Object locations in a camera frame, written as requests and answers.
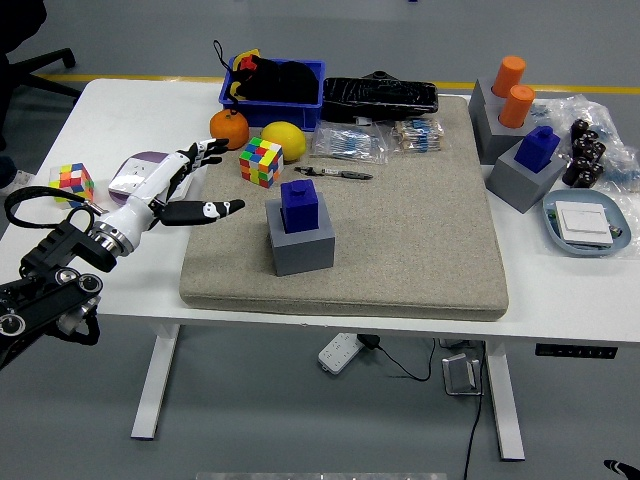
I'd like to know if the clear bag of tan resistors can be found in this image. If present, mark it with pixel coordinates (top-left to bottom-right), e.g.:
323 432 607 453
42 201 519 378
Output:
389 118 448 154

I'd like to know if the silver metal bracket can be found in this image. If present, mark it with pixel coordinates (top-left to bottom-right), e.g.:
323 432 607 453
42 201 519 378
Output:
441 352 485 397

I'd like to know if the white wall switch panel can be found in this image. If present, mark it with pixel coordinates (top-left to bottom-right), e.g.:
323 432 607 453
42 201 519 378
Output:
554 200 615 247

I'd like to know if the white wall socket panel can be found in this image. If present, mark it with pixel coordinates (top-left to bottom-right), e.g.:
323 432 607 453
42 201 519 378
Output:
108 157 174 199

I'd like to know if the pastel colourful puzzle cube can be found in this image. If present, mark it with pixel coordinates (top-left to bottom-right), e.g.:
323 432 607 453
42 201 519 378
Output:
48 162 96 210

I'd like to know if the blue seal with knob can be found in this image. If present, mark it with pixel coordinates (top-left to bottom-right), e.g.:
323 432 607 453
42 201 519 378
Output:
513 125 561 175
279 178 321 235

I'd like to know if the black office chair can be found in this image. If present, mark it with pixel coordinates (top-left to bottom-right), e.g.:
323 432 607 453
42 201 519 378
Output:
0 0 82 151

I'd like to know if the orange cylinder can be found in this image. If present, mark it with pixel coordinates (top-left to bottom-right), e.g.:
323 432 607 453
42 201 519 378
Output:
498 84 537 129
492 55 528 99

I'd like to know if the orange fruit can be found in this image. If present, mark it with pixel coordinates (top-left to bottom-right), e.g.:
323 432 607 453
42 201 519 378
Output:
209 108 250 151

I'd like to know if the black pen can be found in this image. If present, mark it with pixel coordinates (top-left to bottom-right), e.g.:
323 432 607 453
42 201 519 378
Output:
293 165 375 181

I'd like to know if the black plug with cord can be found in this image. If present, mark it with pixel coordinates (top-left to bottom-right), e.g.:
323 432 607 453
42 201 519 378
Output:
357 333 437 383

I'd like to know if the yellow lemon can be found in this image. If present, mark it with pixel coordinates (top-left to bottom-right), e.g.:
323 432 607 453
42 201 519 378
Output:
260 120 307 163

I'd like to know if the clear bag of blue resistors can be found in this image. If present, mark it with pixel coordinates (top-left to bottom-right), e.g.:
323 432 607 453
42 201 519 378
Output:
312 120 390 165

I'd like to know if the pale blue plate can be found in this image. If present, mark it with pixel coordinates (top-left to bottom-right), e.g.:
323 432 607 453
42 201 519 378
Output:
542 188 632 258

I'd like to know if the crumpled clear plastic bag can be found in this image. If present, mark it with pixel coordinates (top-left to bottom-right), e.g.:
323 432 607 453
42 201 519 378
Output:
529 93 640 261

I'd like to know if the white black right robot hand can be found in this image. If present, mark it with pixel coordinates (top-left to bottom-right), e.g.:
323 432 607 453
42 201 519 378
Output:
603 458 640 480

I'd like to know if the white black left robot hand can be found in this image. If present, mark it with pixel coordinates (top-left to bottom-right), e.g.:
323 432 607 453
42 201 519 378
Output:
102 138 246 251

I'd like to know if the black plastic-wrapped keyboard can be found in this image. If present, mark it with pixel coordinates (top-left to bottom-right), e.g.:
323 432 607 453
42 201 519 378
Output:
321 76 440 123

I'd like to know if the black floor cable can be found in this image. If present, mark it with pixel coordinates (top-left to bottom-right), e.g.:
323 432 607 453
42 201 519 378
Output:
462 394 485 480

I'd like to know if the white table leg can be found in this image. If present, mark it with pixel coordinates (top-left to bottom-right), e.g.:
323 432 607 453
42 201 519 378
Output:
130 323 181 441
483 341 526 462

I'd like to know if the bright colourful puzzle cube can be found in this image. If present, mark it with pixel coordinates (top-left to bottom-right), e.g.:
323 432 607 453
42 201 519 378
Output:
238 136 285 190

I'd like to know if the black table control panel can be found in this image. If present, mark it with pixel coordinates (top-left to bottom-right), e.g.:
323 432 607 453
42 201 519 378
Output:
534 343 618 360

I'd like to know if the white power strip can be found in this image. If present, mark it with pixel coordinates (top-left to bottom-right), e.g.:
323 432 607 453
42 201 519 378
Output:
318 332 365 375

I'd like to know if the grey double cylinder holder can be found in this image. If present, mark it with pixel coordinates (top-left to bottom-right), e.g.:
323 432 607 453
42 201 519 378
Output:
467 77 539 165

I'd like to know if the grey square seal holder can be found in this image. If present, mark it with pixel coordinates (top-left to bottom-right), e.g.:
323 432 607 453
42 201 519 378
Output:
264 192 336 278
485 141 569 215

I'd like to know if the grey-brown felt mat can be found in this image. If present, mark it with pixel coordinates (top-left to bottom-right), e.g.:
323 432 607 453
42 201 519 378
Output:
178 94 510 323

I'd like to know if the blue plastic bin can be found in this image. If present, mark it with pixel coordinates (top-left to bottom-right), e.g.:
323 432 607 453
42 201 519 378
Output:
218 57 327 133

